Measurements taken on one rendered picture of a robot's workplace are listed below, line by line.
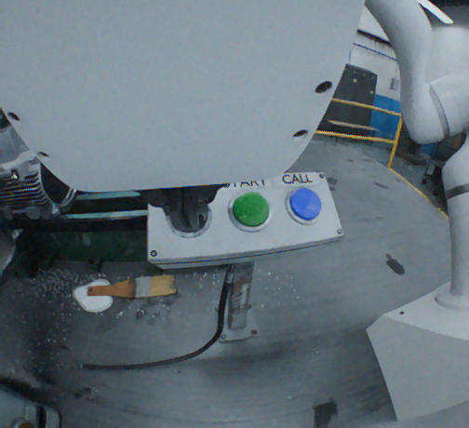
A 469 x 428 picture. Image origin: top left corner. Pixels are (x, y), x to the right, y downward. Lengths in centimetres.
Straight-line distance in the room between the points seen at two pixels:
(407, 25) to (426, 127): 19
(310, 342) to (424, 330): 19
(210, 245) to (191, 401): 27
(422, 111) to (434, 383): 44
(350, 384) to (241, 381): 18
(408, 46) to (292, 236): 38
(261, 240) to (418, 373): 33
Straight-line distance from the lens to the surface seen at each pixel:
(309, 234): 18
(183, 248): 16
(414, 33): 43
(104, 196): 55
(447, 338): 34
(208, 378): 37
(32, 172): 47
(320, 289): 47
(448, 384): 36
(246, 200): 17
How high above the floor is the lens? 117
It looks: 31 degrees down
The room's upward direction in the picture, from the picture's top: 2 degrees clockwise
